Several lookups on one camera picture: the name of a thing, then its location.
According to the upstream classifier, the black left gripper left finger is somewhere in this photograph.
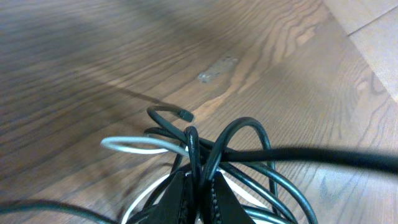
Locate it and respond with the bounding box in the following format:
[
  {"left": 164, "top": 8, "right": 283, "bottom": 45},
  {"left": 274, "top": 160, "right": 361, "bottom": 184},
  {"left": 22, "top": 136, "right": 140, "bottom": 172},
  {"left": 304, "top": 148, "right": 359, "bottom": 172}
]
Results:
[{"left": 143, "top": 171, "right": 196, "bottom": 224}]

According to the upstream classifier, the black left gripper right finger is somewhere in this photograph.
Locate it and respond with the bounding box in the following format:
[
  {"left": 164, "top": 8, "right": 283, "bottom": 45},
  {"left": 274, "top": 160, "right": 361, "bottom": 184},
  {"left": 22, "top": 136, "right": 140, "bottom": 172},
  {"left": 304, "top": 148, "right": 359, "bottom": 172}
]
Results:
[{"left": 203, "top": 172, "right": 255, "bottom": 224}]

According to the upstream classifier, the white usb cable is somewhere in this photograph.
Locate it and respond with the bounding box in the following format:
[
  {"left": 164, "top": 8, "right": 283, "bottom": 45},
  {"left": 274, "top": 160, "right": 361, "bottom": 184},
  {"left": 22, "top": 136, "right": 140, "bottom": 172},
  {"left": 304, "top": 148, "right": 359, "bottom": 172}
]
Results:
[{"left": 99, "top": 136, "right": 274, "bottom": 224}]

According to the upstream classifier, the black usb cable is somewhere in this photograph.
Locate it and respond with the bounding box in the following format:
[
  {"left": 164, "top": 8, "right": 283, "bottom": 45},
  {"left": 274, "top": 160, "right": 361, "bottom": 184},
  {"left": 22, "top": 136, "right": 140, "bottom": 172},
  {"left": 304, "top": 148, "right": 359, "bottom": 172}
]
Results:
[{"left": 0, "top": 105, "right": 398, "bottom": 224}]

